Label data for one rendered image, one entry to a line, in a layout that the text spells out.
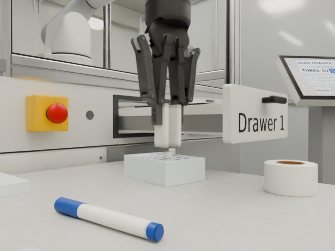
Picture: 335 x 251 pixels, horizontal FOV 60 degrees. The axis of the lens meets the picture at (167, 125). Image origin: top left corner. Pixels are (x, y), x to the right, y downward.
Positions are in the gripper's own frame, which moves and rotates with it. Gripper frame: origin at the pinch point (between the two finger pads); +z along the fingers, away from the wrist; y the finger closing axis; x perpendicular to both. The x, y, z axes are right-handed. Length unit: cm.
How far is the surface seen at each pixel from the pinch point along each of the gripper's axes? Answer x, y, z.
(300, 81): -28, -103, -20
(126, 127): -26.4, -8.4, 0.6
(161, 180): 2.3, 3.2, 8.2
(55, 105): -19.5, 11.8, -3.7
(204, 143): -36, -47, 7
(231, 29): -40, -67, -40
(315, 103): -21, -104, -9
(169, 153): 0.6, 0.1, 4.5
